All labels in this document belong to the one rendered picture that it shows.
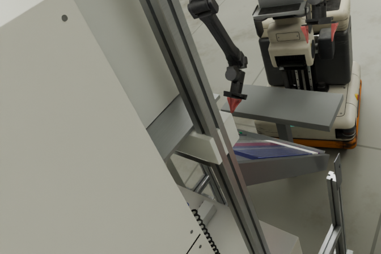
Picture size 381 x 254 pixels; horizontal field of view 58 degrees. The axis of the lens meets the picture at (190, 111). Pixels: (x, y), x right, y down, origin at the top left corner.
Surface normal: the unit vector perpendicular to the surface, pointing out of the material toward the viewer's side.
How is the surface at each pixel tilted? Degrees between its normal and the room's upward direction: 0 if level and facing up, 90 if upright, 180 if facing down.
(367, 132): 0
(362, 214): 0
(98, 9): 90
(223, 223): 0
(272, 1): 90
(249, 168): 90
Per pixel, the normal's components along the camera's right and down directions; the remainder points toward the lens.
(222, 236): -0.32, -0.74
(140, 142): 0.75, 0.18
